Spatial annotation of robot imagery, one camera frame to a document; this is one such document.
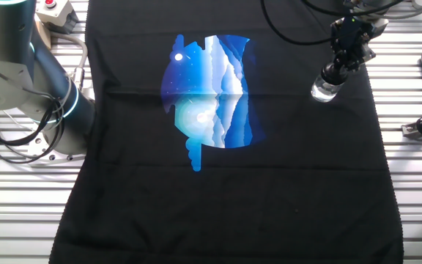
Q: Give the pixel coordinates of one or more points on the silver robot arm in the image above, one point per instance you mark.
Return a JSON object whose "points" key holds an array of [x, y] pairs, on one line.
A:
{"points": [[24, 84]]}

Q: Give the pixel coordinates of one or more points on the black cloth with blue print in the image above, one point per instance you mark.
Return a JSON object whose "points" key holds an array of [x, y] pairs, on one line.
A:
{"points": [[233, 205]]}

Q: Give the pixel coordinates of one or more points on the light wooden block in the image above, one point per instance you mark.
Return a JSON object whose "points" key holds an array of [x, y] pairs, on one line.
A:
{"points": [[43, 34]]}

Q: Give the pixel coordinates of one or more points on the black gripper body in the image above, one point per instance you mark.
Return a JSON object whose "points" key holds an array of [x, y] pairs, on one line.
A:
{"points": [[354, 34]]}

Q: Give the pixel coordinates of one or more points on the grey emergency stop button box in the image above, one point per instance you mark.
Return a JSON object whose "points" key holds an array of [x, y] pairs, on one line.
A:
{"points": [[55, 11]]}

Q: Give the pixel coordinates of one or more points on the clear glass jar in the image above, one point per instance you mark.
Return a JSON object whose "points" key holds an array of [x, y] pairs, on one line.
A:
{"points": [[322, 89]]}

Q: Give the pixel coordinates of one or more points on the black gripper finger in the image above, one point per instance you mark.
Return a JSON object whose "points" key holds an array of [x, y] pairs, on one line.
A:
{"points": [[341, 62], [359, 58]]}

